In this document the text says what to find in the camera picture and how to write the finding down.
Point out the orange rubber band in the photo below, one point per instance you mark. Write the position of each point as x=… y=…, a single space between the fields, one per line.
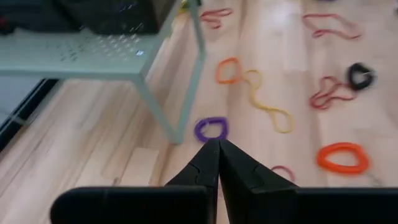
x=218 y=71

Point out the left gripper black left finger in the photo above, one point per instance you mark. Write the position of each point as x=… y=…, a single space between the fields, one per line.
x=199 y=174

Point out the yellow rubber band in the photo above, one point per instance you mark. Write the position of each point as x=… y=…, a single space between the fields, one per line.
x=262 y=106

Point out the black aluminium table frame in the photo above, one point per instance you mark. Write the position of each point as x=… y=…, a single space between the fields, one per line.
x=34 y=99

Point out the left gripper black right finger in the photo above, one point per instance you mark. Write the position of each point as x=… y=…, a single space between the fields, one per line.
x=245 y=180

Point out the red rubber band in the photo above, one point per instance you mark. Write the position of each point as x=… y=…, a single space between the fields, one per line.
x=312 y=101
x=217 y=13
x=317 y=32
x=284 y=168

